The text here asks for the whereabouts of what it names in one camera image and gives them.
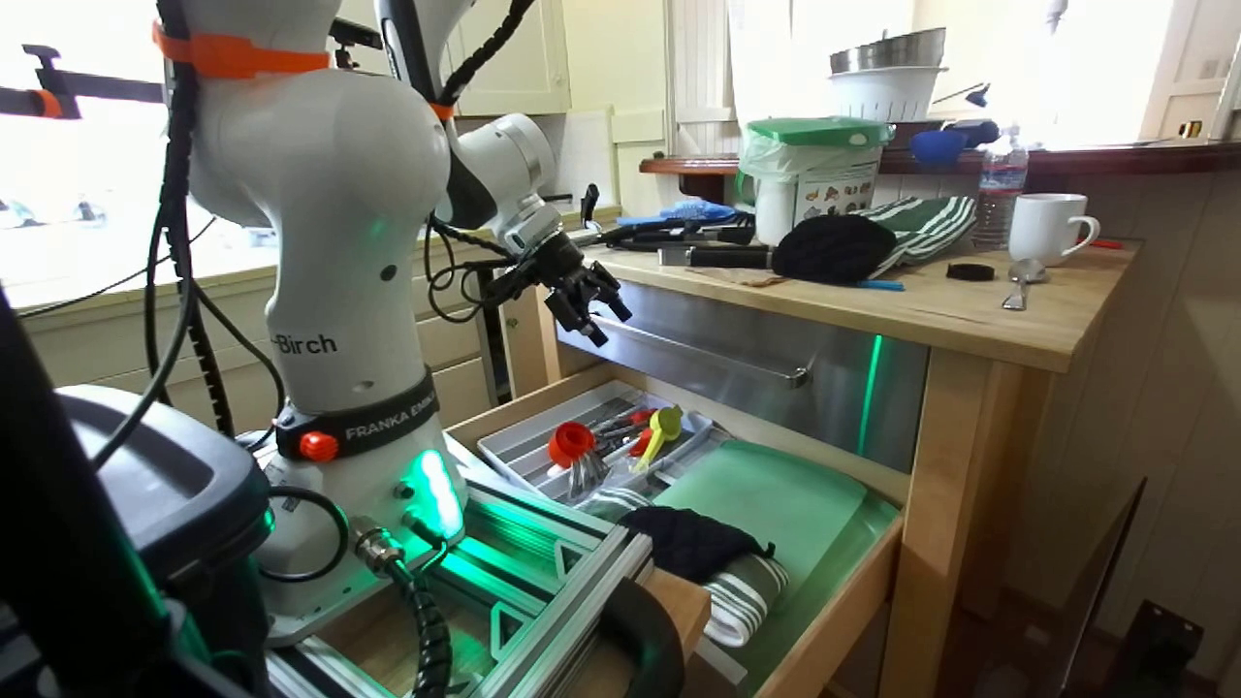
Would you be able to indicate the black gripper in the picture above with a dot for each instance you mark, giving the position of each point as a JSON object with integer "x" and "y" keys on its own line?
{"x": 573, "y": 288}

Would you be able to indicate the steel top drawer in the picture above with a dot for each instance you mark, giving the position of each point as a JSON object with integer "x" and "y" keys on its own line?
{"x": 839, "y": 387}

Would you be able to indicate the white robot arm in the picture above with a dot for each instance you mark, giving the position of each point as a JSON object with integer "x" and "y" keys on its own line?
{"x": 348, "y": 167}

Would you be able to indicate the lower open drawer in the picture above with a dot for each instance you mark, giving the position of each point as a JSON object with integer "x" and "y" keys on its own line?
{"x": 790, "y": 657}

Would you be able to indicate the orange measuring cups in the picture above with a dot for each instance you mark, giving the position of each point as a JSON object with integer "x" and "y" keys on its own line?
{"x": 573, "y": 442}

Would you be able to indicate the white cutlery tray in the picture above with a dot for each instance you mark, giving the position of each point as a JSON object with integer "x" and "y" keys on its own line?
{"x": 599, "y": 440}

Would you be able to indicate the yellow citrus squeezer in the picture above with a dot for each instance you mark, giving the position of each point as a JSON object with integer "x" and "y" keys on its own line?
{"x": 665, "y": 423}

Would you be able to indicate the white bin green lid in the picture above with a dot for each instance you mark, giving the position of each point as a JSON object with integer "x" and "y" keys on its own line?
{"x": 807, "y": 167}

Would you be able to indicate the black oven mitt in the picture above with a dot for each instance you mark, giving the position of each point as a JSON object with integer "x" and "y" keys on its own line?
{"x": 837, "y": 251}

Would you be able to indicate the black pot holder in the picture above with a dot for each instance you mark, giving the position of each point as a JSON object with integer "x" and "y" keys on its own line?
{"x": 693, "y": 543}

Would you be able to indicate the green striped dish towel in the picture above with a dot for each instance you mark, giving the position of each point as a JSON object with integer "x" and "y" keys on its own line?
{"x": 741, "y": 599}

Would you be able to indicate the steel pot on rack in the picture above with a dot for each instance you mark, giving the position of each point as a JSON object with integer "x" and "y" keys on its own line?
{"x": 895, "y": 53}

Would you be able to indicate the wooden kitchen island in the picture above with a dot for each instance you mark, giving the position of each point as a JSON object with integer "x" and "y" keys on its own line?
{"x": 984, "y": 406}

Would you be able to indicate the white mug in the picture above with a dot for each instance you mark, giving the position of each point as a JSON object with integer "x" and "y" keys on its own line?
{"x": 1053, "y": 226}

